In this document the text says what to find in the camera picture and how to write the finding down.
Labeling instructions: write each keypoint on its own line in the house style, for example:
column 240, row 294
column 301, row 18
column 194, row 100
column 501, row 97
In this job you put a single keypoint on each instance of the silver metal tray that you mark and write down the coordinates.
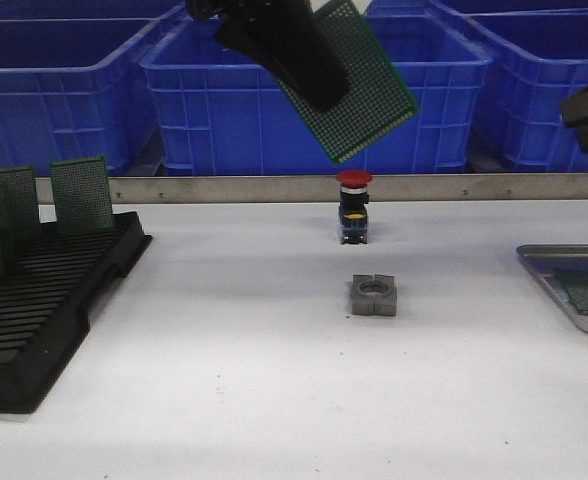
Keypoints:
column 542, row 260

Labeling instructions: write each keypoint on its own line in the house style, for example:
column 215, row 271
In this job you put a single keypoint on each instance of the black slotted board rack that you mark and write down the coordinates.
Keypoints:
column 46, row 299

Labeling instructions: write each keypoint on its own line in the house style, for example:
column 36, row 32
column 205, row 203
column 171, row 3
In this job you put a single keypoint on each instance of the right blue plastic crate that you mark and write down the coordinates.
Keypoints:
column 538, row 60

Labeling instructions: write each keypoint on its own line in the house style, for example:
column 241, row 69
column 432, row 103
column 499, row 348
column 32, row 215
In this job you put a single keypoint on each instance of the blue plastic crate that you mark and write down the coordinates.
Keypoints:
column 220, row 114
column 538, row 60
column 74, row 88

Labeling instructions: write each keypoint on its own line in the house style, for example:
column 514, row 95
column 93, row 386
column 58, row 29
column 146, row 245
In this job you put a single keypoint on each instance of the far right blue crate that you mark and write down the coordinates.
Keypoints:
column 446, row 8

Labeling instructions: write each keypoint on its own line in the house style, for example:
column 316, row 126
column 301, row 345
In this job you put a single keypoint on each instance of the centre blue plastic crate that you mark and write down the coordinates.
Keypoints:
column 220, row 114

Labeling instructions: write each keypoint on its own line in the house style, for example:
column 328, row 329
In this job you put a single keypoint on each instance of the red emergency stop button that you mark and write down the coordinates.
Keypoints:
column 353, row 213

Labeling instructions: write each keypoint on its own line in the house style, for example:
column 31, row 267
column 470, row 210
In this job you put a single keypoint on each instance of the left blue plastic crate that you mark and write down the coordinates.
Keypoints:
column 74, row 88

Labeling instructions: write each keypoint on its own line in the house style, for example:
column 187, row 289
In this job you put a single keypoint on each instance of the grey metal clamp block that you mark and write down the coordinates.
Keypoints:
column 374, row 295

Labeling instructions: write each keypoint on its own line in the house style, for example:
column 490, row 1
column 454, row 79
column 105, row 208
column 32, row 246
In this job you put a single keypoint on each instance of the far left blue crate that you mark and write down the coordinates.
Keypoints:
column 99, row 9

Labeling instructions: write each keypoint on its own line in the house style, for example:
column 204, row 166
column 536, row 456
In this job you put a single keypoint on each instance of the steel shelf rail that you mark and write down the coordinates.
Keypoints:
column 325, row 188

